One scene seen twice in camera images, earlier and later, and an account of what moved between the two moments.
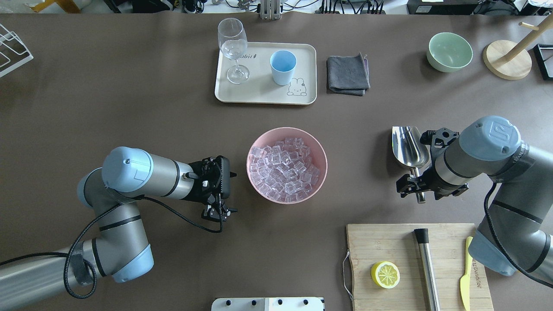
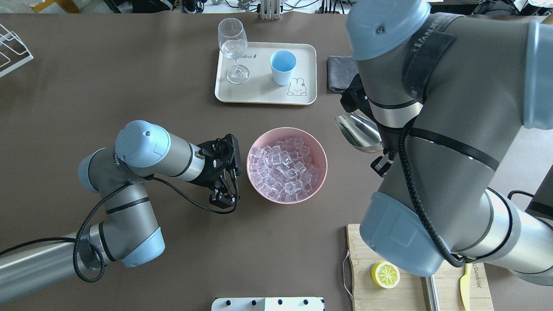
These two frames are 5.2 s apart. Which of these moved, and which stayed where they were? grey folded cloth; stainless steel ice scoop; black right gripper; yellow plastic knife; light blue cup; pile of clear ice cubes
Moved: stainless steel ice scoop; black right gripper
Stayed: pile of clear ice cubes; light blue cup; grey folded cloth; yellow plastic knife
